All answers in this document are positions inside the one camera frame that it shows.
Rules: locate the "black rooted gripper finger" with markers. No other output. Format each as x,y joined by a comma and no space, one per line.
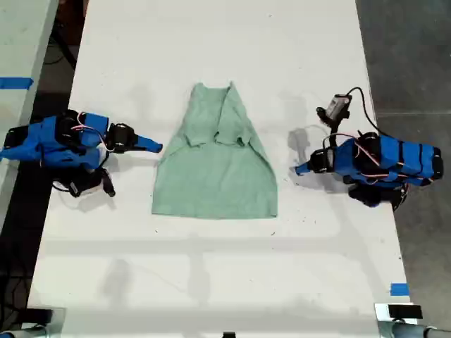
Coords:
134,150

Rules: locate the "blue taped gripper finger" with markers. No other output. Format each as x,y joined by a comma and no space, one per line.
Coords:
148,143
303,169

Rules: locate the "pale green T-shirt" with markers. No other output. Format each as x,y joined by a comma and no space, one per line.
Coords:
215,176

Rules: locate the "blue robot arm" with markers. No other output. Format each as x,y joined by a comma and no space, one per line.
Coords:
46,141
387,158

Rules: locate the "long blue tape strip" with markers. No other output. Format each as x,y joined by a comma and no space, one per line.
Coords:
15,82

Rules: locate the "white side table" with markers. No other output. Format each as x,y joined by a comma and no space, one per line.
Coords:
21,70

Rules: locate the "short blue tape strip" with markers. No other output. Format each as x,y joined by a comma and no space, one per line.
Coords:
399,289

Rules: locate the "black box on white plate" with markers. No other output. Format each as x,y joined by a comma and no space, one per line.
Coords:
404,312

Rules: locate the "black box on metal plate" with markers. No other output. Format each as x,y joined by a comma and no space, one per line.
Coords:
38,315

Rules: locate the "grey metal pipe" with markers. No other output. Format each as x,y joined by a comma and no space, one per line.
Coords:
412,331

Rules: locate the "black camera stalk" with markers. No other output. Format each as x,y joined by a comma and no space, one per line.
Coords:
332,128
107,184

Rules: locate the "grey camera box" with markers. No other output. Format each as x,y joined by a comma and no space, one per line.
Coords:
337,105

